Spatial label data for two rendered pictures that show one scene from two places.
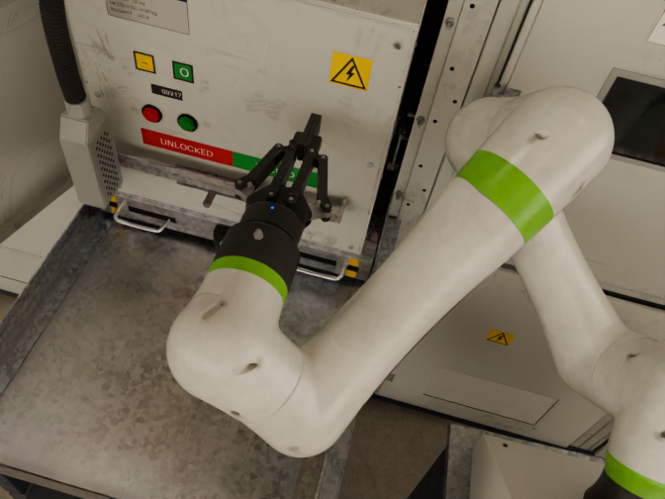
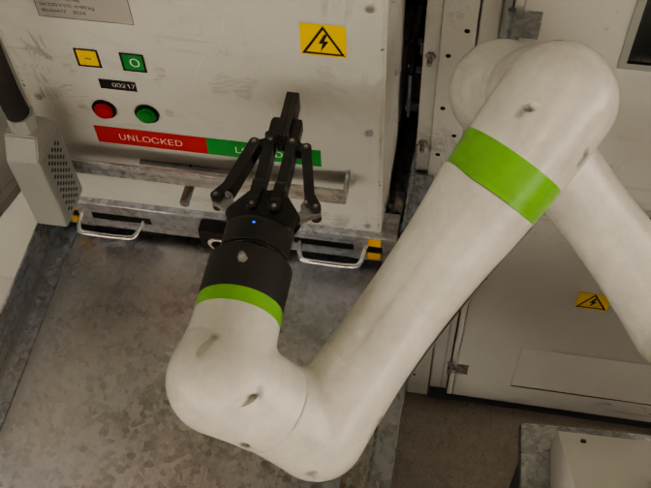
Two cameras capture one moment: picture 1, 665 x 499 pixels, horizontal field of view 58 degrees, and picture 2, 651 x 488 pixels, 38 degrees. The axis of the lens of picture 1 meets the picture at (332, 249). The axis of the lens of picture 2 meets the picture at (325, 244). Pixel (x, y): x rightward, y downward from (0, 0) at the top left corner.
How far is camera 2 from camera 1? 33 cm
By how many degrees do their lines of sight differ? 6
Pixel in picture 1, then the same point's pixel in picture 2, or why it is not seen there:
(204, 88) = (160, 76)
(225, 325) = (220, 360)
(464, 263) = (464, 258)
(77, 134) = (26, 152)
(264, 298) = (257, 324)
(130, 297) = (112, 322)
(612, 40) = not seen: outside the picture
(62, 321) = (41, 362)
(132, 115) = (81, 113)
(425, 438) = not seen: hidden behind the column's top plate
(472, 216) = (466, 206)
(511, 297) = not seen: hidden behind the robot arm
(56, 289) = (26, 325)
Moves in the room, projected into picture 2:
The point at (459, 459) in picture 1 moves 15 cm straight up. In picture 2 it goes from (535, 465) to (552, 424)
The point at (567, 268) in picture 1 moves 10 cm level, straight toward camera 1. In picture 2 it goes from (616, 227) to (578, 285)
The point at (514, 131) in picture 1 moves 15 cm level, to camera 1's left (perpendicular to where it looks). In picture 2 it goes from (502, 104) to (352, 98)
